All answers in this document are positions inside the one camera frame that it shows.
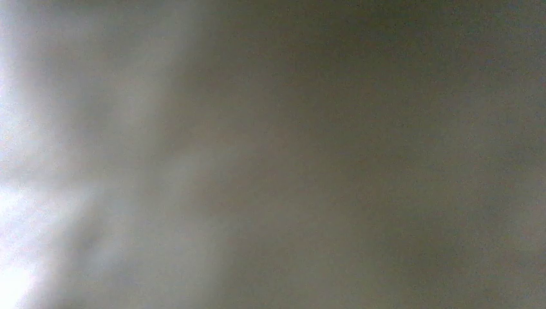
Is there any beige umbrella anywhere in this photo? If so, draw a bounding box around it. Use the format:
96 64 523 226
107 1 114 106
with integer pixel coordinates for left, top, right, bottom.
1 1 545 308

